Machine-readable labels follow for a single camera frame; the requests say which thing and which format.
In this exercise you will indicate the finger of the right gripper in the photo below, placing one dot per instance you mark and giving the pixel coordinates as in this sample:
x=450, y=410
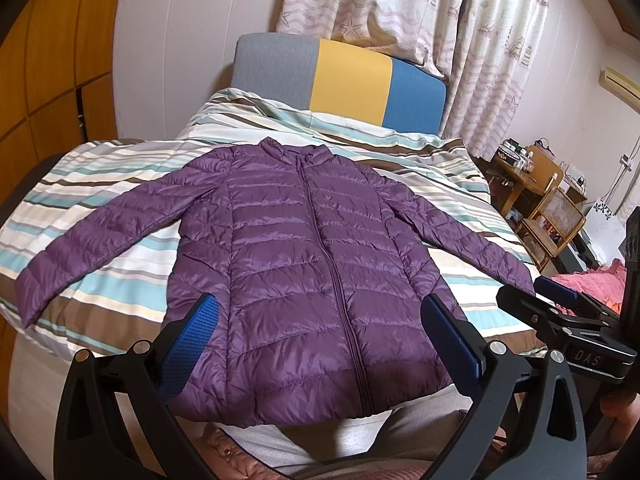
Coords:
x=557, y=293

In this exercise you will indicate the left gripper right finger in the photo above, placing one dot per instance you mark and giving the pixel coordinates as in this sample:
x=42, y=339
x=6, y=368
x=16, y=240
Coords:
x=525, y=421

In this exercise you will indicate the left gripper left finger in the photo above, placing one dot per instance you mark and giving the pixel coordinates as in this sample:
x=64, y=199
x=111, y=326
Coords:
x=91, y=438

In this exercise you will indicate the purple quilted down jacket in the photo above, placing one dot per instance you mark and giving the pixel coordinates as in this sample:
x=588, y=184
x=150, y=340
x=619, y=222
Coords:
x=319, y=266

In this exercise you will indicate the person's right hand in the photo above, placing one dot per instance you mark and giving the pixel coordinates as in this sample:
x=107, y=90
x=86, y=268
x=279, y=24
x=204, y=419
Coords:
x=622, y=405

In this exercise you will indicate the pink blanket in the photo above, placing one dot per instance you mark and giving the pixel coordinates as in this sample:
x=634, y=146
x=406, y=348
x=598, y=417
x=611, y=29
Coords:
x=606, y=284

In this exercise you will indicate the wooden chair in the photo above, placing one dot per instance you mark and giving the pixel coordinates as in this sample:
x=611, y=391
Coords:
x=552, y=225

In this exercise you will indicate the white paper bag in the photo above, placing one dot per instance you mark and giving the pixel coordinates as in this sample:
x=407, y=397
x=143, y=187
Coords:
x=605, y=233

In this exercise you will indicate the wooden desk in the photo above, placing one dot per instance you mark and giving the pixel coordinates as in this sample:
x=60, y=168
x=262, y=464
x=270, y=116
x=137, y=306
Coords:
x=521, y=185

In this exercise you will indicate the striped bed duvet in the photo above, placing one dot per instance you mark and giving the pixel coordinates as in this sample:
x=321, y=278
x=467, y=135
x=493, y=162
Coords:
x=86, y=253

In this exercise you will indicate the white patterned curtain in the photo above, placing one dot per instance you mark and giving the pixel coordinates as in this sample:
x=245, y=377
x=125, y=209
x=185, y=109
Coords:
x=481, y=49

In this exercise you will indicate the grey yellow blue headboard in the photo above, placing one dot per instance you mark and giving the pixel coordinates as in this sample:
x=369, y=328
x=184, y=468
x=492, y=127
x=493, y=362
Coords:
x=328, y=76

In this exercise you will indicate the wooden wardrobe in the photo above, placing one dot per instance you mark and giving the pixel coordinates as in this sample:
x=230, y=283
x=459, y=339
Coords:
x=56, y=83

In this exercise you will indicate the wall air conditioner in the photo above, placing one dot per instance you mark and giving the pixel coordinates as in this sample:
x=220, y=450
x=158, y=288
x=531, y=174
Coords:
x=621, y=86

